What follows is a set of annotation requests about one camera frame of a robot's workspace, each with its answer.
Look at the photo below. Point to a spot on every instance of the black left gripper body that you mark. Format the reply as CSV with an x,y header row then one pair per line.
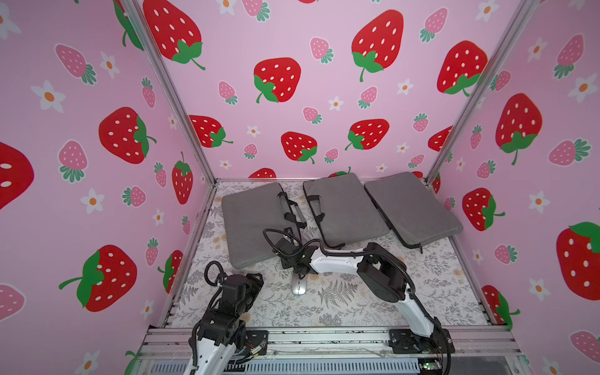
x,y
250,290

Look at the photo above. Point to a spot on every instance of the grey laptop bag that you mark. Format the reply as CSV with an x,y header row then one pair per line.
x,y
246,214
343,211
411,211

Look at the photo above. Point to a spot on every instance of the aluminium frame post left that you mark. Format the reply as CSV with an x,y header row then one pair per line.
x,y
140,26

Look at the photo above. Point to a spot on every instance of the silver computer mouse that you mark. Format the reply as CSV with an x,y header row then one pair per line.
x,y
299,284

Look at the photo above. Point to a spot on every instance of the aluminium frame post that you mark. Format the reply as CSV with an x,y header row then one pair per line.
x,y
140,26
510,37

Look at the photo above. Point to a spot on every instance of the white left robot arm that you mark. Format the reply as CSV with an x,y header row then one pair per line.
x,y
219,339

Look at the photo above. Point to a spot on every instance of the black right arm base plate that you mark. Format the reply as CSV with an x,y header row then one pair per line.
x,y
404,341

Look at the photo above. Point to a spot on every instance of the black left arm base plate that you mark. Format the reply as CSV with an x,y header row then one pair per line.
x,y
255,343

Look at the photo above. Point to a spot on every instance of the floral patterned table mat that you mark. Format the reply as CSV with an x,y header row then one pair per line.
x,y
331,299

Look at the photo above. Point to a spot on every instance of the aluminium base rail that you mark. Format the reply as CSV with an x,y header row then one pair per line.
x,y
366,350

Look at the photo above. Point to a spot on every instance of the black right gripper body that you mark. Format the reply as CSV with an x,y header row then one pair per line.
x,y
291,246

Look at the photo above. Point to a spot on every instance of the aluminium frame post right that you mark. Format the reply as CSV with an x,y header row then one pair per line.
x,y
510,37

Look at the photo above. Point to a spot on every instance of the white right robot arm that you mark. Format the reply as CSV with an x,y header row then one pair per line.
x,y
383,273

